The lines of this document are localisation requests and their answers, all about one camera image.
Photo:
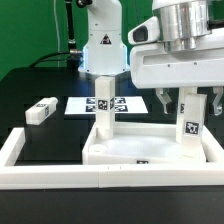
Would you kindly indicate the fiducial marker base sheet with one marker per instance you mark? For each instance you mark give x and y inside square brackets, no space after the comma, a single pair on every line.
[123,104]

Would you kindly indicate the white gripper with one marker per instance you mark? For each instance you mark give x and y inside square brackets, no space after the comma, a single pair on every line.
[152,67]

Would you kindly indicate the white U-shaped obstacle fence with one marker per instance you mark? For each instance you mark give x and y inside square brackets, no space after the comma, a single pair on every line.
[101,176]

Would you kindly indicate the white desk top tray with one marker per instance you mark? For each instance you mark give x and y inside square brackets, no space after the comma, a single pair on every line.
[139,143]

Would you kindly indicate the black camera stand pole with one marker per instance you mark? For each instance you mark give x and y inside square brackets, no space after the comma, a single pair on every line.
[71,63]

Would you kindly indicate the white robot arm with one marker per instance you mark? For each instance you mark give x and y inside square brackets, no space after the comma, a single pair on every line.
[178,47]

